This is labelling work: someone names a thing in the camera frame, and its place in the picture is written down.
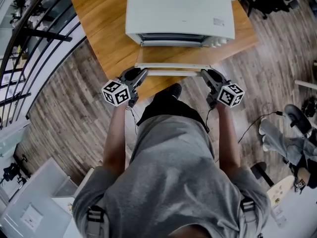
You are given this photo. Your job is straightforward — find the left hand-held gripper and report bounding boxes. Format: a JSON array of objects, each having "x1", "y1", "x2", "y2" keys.
[{"x1": 101, "y1": 67, "x2": 149, "y2": 109}]

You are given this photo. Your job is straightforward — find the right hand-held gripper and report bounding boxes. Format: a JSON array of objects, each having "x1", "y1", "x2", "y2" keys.
[{"x1": 200, "y1": 68, "x2": 246, "y2": 110}]

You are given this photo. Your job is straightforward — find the white glass oven door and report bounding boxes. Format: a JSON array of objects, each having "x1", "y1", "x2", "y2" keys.
[{"x1": 134, "y1": 39, "x2": 214, "y2": 78}]

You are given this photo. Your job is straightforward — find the person's right forearm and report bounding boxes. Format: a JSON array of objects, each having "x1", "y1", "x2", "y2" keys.
[{"x1": 216, "y1": 104, "x2": 241, "y2": 170}]

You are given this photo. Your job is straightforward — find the person's left forearm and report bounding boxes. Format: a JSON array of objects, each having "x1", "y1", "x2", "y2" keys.
[{"x1": 102, "y1": 105, "x2": 129, "y2": 170}]

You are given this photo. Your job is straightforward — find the white toaster oven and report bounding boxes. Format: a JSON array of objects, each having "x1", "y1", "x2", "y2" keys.
[{"x1": 125, "y1": 0, "x2": 236, "y2": 48}]

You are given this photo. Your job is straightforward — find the person's right black shoe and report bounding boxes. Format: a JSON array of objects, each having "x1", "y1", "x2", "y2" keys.
[{"x1": 163, "y1": 82, "x2": 183, "y2": 99}]

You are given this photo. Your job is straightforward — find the person's black trousers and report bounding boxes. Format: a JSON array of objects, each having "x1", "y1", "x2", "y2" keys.
[{"x1": 137, "y1": 93, "x2": 209, "y2": 135}]

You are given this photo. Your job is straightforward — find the gray office chair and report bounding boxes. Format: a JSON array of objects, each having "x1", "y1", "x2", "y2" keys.
[{"x1": 284, "y1": 104, "x2": 313, "y2": 136}]

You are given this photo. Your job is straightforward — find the white framed desk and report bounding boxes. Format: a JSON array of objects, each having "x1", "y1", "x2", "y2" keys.
[{"x1": 294, "y1": 79, "x2": 317, "y2": 89}]

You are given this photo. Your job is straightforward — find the black metal railing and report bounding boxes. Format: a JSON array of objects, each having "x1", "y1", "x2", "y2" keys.
[{"x1": 0, "y1": 0, "x2": 88, "y2": 131}]

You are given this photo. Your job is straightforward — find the black bag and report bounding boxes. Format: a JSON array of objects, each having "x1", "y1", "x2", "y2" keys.
[{"x1": 301, "y1": 97, "x2": 317, "y2": 117}]

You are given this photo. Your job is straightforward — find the black stool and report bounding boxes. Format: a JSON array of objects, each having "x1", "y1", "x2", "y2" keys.
[{"x1": 249, "y1": 161, "x2": 275, "y2": 187}]

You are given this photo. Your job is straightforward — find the person's gray shirt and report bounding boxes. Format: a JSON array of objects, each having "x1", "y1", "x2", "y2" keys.
[{"x1": 71, "y1": 115, "x2": 272, "y2": 238}]

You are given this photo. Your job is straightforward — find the round beige table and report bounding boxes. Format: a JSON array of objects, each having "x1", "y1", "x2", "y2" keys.
[{"x1": 266, "y1": 175, "x2": 299, "y2": 214}]

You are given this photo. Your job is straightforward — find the frosted glass panel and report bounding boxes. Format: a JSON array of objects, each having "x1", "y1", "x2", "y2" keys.
[{"x1": 0, "y1": 119, "x2": 32, "y2": 160}]

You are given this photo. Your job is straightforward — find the white cabinet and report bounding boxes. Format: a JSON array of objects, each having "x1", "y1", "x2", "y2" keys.
[{"x1": 0, "y1": 157, "x2": 79, "y2": 238}]

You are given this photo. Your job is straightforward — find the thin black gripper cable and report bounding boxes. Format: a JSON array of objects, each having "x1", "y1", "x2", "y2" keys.
[{"x1": 205, "y1": 107, "x2": 216, "y2": 134}]

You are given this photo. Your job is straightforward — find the black cable with plug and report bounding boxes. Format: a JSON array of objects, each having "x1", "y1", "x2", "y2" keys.
[{"x1": 238, "y1": 110, "x2": 284, "y2": 144}]

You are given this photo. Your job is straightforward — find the person's right gray shoulder strap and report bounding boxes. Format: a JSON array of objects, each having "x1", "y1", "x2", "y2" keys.
[{"x1": 239, "y1": 197, "x2": 258, "y2": 238}]

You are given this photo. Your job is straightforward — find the person's gray shoulder strap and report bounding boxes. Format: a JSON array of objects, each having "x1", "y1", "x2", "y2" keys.
[
  {"x1": 239, "y1": 197, "x2": 258, "y2": 238},
  {"x1": 85, "y1": 205, "x2": 107, "y2": 238}
]

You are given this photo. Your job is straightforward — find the person's left gray shoulder strap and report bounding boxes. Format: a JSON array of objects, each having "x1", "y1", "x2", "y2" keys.
[{"x1": 85, "y1": 205, "x2": 107, "y2": 238}]

